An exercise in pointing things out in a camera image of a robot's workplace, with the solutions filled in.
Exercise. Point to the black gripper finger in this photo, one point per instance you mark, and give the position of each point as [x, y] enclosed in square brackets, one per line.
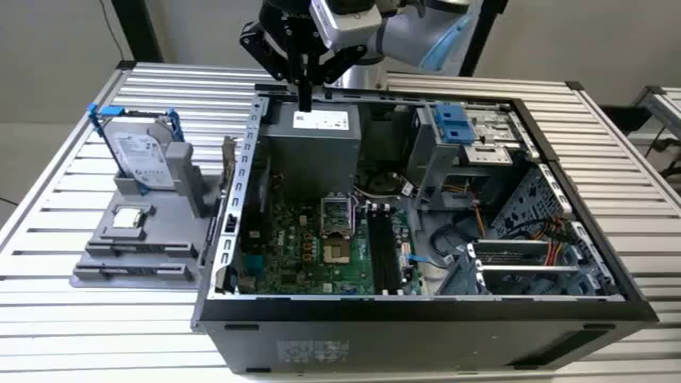
[265, 52]
[332, 68]

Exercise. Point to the RAM stick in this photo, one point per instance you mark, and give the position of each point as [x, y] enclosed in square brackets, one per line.
[129, 273]
[139, 249]

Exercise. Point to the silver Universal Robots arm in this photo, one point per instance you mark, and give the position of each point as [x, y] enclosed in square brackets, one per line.
[404, 32]

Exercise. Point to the black RAM slot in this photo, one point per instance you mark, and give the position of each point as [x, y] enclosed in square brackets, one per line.
[376, 247]

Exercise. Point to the grey power supply unit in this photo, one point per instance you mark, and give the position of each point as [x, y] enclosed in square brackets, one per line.
[308, 159]

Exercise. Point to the graphics card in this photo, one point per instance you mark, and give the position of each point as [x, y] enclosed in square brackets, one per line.
[228, 151]

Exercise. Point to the blue drive latch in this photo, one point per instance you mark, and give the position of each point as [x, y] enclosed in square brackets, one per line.
[452, 119]

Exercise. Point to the silver drive cage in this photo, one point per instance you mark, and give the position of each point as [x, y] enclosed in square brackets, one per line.
[425, 159]

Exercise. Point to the blue disk carrier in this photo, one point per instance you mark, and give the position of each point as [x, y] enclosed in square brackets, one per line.
[108, 111]

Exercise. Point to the silver hard disk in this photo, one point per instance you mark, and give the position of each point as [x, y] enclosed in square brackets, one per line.
[140, 151]

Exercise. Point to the CPU socket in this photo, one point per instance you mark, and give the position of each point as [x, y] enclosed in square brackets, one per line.
[337, 250]

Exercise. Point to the grey parts rack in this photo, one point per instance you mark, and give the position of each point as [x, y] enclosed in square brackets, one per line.
[169, 227]

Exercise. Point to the green motherboard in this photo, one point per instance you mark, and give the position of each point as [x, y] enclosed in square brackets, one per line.
[287, 255]

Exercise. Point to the silver CPU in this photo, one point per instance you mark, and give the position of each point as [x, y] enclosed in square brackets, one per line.
[127, 217]

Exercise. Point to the black chipset chip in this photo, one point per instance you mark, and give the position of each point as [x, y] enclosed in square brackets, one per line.
[289, 278]

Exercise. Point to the metal slat side table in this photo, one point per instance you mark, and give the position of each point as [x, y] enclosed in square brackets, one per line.
[660, 99]

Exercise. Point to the metal disk bay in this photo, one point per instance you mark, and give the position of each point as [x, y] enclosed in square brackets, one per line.
[527, 268]

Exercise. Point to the black PC case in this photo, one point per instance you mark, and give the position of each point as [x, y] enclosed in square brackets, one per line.
[372, 339]

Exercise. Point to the black upright post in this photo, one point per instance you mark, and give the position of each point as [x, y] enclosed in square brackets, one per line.
[144, 32]
[481, 48]

